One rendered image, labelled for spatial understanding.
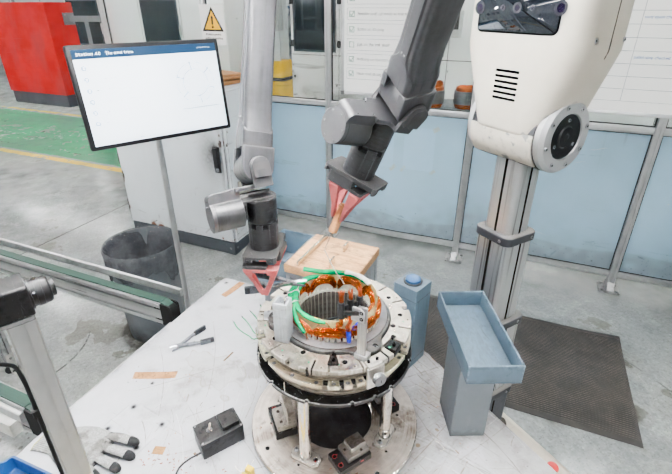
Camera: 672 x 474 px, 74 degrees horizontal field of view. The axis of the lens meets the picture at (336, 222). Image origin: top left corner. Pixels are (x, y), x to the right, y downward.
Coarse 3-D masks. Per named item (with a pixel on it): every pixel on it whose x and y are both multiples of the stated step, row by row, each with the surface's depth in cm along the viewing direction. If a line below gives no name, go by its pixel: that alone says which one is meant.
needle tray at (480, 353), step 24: (456, 312) 105; (480, 312) 105; (456, 336) 91; (480, 336) 97; (504, 336) 93; (456, 360) 96; (480, 360) 91; (504, 360) 91; (456, 384) 97; (480, 384) 96; (456, 408) 99; (480, 408) 99; (456, 432) 102; (480, 432) 102
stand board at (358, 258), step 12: (312, 240) 128; (336, 240) 128; (300, 252) 122; (312, 252) 122; (324, 252) 122; (336, 252) 122; (348, 252) 122; (360, 252) 122; (372, 252) 122; (288, 264) 117; (300, 264) 117; (312, 264) 117; (324, 264) 117; (336, 264) 117; (348, 264) 117; (360, 264) 117
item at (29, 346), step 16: (32, 320) 51; (16, 336) 51; (32, 336) 52; (16, 352) 52; (32, 352) 53; (48, 352) 54; (32, 368) 53; (48, 368) 55; (32, 384) 54; (48, 384) 55; (48, 400) 56; (64, 400) 57; (48, 416) 57; (64, 416) 58; (48, 432) 58; (64, 432) 59; (64, 448) 60; (80, 448) 61; (64, 464) 60; (80, 464) 62
